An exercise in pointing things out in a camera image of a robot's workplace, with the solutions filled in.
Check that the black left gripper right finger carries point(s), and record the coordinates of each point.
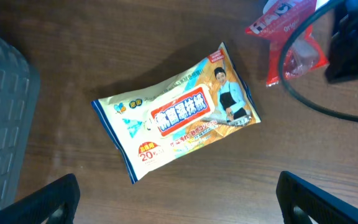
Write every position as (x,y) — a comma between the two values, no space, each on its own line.
(303,202)

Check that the yellow wet wipes pack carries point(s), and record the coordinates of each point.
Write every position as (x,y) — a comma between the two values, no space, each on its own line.
(156,125)

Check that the red snack bag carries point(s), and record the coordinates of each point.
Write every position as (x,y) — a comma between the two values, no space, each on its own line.
(279,20)

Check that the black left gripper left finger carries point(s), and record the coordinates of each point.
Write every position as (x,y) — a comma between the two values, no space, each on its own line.
(55,203)

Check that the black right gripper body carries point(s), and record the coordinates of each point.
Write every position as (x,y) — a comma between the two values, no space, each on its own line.
(343,51)

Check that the grey plastic basket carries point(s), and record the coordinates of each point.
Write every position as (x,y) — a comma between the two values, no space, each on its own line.
(19,91)

